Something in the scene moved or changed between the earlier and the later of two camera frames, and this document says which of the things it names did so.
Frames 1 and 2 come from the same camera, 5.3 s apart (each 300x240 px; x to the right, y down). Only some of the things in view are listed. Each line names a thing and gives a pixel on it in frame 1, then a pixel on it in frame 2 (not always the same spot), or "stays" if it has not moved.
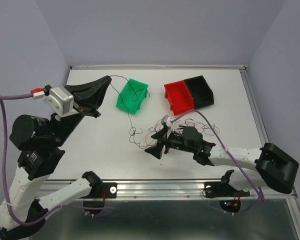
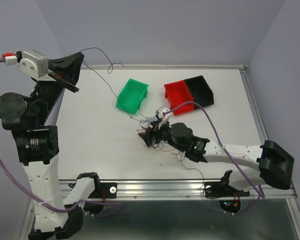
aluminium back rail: (159, 67) stays
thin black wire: (126, 106) -> (113, 91)
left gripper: (92, 93) -> (69, 66)
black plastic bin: (201, 92) stays
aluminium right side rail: (254, 108) stays
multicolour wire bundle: (142, 139) -> (180, 154)
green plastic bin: (130, 97) stays
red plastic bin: (179, 96) stays
